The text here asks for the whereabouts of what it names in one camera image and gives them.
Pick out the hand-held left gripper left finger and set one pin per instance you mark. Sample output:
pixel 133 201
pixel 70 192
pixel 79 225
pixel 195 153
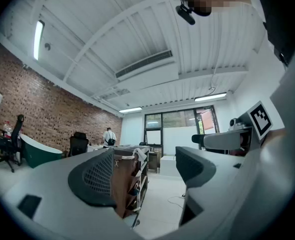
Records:
pixel 50 184

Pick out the person's right forearm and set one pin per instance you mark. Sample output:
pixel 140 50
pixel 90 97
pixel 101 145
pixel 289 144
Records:
pixel 277 135

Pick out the dark green bathtub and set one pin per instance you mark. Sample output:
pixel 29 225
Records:
pixel 40 152

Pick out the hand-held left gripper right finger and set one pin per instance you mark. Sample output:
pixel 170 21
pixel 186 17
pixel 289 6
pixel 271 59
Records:
pixel 202 169

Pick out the white low box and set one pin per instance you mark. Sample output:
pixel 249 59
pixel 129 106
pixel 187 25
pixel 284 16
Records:
pixel 168 165

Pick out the clear water bottle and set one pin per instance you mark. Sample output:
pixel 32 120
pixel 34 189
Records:
pixel 8 127

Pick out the metal shelf unit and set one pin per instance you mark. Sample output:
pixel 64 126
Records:
pixel 143 174

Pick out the black head-worn camera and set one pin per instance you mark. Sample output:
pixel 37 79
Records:
pixel 186 12

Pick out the person's white shirt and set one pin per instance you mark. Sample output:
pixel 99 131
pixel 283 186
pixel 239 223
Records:
pixel 285 164

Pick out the black office chair with headrest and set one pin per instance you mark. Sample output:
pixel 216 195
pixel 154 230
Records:
pixel 11 144

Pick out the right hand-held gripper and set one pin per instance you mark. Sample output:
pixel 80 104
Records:
pixel 260 120

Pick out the white towel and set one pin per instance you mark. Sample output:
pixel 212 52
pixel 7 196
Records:
pixel 140 153

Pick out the long ceiling light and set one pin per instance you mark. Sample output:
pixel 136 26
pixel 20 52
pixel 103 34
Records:
pixel 130 109
pixel 38 40
pixel 210 97

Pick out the wide black office chair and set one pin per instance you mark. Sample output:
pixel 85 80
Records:
pixel 78 144

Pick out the ceiling air conditioner vent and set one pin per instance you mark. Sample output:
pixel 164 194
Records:
pixel 147 66

